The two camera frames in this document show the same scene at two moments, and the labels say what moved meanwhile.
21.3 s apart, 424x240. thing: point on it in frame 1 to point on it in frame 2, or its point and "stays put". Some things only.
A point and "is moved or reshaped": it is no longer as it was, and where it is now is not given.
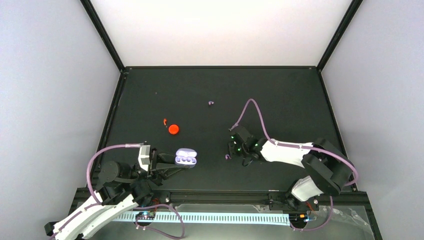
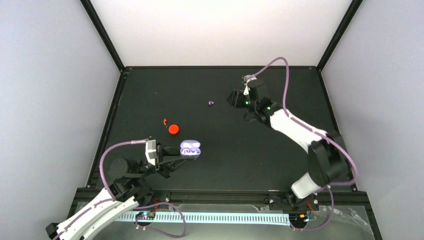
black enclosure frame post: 105,36 stays put
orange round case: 173,129 stays put
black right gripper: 230,147 to 234,100
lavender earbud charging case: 186,156 is moved or reshaped
